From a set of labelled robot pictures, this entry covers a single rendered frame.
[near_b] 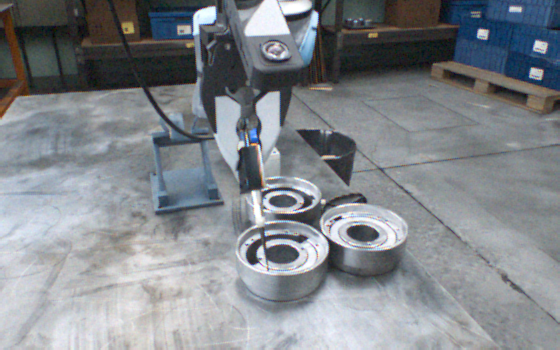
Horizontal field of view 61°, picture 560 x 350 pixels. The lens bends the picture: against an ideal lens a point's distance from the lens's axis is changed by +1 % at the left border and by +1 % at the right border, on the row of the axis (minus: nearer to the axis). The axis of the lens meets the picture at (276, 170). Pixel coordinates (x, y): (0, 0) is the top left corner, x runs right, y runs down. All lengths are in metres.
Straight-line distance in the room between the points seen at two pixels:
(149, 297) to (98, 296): 0.06
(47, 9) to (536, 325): 3.86
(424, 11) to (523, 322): 3.43
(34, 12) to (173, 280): 3.87
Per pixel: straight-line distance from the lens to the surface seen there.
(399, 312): 0.53
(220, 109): 0.48
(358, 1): 5.00
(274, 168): 0.76
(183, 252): 0.60
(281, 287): 0.50
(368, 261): 0.54
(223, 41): 0.47
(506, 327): 1.81
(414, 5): 4.71
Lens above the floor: 1.14
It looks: 26 degrees down
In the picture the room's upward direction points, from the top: straight up
